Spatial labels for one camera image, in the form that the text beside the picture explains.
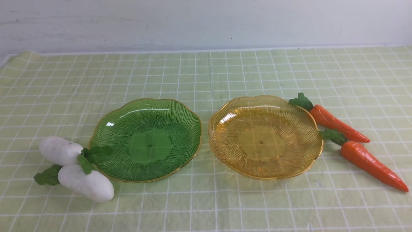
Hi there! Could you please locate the green checked tablecloth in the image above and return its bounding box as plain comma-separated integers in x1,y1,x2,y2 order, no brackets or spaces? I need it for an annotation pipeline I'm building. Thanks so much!
0,45,412,232

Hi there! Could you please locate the orange carrot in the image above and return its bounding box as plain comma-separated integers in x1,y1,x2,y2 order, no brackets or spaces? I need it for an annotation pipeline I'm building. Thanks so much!
289,92,370,143
319,129,409,192

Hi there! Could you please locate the white radish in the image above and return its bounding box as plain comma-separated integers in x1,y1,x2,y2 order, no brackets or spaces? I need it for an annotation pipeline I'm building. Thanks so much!
34,154,114,203
39,136,114,166

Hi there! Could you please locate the green glass plate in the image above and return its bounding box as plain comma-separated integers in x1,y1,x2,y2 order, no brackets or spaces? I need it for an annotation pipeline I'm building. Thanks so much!
88,98,202,183

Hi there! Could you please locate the amber glass plate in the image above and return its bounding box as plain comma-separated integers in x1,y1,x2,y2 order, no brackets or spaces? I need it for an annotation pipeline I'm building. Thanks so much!
208,95,324,180

